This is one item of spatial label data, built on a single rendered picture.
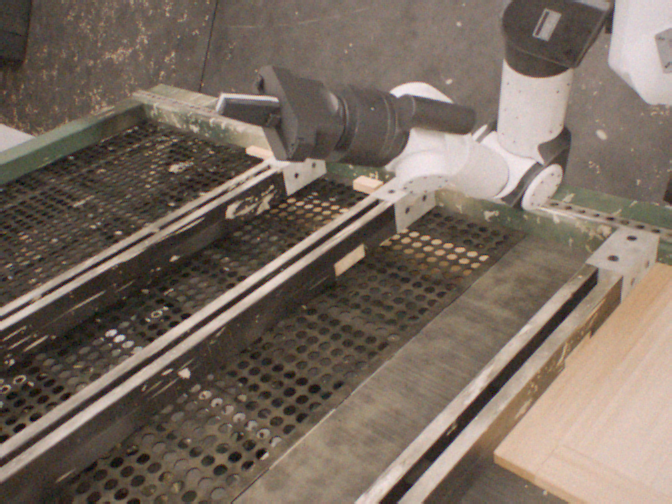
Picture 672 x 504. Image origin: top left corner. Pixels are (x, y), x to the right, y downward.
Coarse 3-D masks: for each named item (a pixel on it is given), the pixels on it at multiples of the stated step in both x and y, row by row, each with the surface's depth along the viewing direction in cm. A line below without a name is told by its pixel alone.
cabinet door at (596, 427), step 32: (640, 288) 111; (608, 320) 106; (640, 320) 105; (608, 352) 101; (640, 352) 100; (576, 384) 96; (608, 384) 96; (640, 384) 95; (544, 416) 92; (576, 416) 92; (608, 416) 91; (640, 416) 91; (512, 448) 89; (544, 448) 88; (576, 448) 88; (608, 448) 87; (640, 448) 87; (544, 480) 85; (576, 480) 84; (608, 480) 83; (640, 480) 83
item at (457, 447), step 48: (624, 240) 113; (576, 288) 105; (624, 288) 108; (528, 336) 98; (576, 336) 99; (480, 384) 91; (528, 384) 91; (432, 432) 86; (480, 432) 85; (384, 480) 81; (432, 480) 80
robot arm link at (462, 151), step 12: (408, 84) 85; (420, 84) 85; (432, 96) 85; (444, 96) 88; (456, 144) 92; (468, 144) 91; (456, 156) 92; (468, 156) 91; (456, 168) 91; (468, 168) 92
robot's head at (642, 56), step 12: (648, 36) 66; (636, 48) 66; (648, 48) 65; (636, 60) 66; (648, 60) 65; (636, 72) 66; (648, 72) 65; (660, 72) 65; (636, 84) 67; (648, 84) 66; (660, 84) 65; (648, 96) 67; (660, 96) 67
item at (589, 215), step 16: (144, 96) 205; (160, 96) 203; (208, 112) 189; (256, 128) 175; (544, 208) 128; (560, 208) 127; (576, 208) 126; (608, 224) 121; (624, 224) 120; (640, 224) 119
